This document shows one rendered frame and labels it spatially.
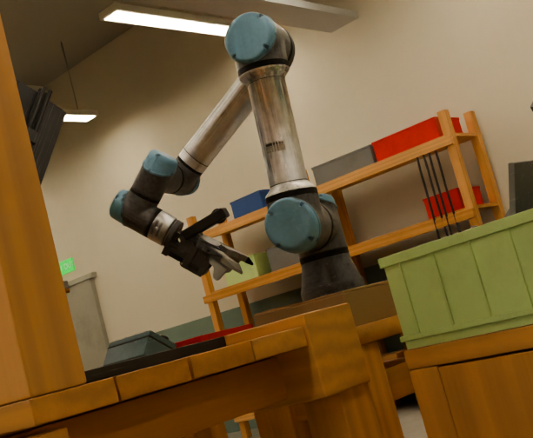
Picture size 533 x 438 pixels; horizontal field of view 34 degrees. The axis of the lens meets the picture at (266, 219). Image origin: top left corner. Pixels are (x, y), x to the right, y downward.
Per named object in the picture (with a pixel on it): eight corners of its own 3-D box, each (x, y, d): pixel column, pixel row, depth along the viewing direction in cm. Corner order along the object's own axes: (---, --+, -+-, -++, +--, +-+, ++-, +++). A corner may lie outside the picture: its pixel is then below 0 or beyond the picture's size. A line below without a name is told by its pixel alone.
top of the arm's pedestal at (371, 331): (341, 344, 223) (336, 328, 223) (443, 320, 201) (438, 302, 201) (253, 371, 200) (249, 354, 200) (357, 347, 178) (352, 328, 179)
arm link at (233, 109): (282, 25, 214) (163, 178, 223) (266, 14, 203) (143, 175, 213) (316, 53, 210) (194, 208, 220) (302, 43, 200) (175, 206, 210)
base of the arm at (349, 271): (337, 294, 213) (327, 255, 214) (379, 282, 201) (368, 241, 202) (289, 306, 203) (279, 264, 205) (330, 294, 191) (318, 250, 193)
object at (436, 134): (527, 392, 637) (442, 109, 665) (238, 440, 828) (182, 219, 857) (556, 376, 678) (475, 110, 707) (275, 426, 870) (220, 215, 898)
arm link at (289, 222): (339, 246, 196) (287, 16, 201) (320, 246, 182) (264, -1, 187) (289, 258, 200) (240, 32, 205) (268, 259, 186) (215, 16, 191)
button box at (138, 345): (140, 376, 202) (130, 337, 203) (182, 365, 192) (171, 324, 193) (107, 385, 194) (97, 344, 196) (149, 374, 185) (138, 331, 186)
